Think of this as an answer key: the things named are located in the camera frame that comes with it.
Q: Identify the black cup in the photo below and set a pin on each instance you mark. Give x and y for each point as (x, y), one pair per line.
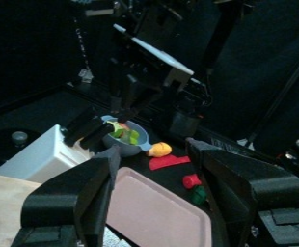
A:
(183, 123)

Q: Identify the black frame pole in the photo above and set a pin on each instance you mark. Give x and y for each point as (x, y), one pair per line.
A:
(280, 93)

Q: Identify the light wooden cutting board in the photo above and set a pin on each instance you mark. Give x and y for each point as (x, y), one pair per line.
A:
(4, 209)

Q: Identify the grey-blue toy pot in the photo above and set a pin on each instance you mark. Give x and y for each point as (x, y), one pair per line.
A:
(132, 148)

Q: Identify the orange toy bread roll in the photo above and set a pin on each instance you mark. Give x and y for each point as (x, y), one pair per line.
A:
(160, 150)

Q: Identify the pink plastic tray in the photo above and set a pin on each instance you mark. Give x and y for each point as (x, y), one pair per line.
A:
(156, 209)

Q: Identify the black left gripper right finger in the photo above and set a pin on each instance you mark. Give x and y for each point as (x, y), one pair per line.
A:
(251, 189)

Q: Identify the white toy knife block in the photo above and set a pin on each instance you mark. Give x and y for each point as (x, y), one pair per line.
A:
(40, 157)

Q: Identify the green toy lettuce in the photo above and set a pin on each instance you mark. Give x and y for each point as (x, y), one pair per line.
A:
(128, 135)

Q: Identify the green toy vegetable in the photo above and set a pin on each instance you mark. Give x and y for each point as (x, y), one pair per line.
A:
(198, 195)

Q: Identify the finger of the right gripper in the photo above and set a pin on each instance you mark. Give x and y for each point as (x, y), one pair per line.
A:
(142, 96)
(116, 87)

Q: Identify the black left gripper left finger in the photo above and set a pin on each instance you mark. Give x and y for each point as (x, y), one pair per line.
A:
(58, 205)

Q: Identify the flat red toy slice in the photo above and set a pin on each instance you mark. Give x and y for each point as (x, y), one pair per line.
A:
(167, 161)

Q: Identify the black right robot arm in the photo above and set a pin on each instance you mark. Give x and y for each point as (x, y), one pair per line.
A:
(156, 19)

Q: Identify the black lid with grey knob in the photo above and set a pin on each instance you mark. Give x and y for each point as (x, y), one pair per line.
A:
(9, 141)

